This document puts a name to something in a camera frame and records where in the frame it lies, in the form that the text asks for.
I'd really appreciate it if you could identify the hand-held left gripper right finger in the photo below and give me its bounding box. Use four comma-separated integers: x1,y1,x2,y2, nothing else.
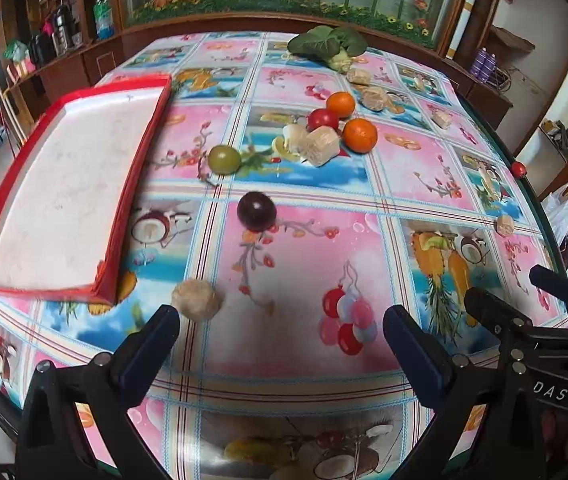
383,305,547,480

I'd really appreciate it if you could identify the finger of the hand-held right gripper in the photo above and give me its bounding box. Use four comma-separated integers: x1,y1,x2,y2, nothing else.
529,265,568,326
464,287,535,354

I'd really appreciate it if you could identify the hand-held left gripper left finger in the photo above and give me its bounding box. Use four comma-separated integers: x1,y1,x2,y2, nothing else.
16,304,182,480

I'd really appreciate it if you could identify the red-rimmed white foam tray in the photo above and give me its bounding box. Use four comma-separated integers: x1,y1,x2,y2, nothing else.
0,74,174,307

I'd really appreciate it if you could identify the green plum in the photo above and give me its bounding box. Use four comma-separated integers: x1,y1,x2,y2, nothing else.
207,145,241,176

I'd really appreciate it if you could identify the large orange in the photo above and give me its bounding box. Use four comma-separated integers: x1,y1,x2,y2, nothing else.
342,117,379,155

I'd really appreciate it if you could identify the red tomato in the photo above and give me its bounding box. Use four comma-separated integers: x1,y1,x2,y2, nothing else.
307,108,340,132

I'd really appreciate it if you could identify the small orange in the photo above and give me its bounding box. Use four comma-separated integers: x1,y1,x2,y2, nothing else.
325,91,356,118

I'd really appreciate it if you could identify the white plastic bag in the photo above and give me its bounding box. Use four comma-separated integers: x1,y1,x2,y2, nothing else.
541,181,568,261

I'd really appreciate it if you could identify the fruit-printed plastic tablecloth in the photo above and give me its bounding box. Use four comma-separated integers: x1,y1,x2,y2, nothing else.
0,31,568,480

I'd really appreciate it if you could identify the dark purple plum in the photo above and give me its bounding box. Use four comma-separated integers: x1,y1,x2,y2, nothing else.
237,191,278,233

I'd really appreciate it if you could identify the white rolled paper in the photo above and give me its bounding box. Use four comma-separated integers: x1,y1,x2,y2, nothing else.
456,0,487,58

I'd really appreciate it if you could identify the pink striped box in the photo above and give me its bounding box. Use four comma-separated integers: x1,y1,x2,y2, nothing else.
8,59,35,81

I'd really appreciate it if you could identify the green leafy vegetable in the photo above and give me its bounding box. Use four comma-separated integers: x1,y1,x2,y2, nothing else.
287,25,367,73

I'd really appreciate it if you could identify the black kettle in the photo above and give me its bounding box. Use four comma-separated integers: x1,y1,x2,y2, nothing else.
29,34,55,66

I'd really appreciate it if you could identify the tall dark thermos jug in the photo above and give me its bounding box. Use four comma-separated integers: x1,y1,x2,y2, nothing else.
51,5,73,53

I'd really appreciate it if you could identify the green and blue plastic bottle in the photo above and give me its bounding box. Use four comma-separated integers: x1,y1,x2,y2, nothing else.
93,0,116,41

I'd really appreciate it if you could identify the black cable bundle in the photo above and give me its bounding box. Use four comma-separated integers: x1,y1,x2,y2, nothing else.
544,120,568,153

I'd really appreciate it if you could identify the broom with pale handle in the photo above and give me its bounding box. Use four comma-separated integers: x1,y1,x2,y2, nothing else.
0,80,26,147

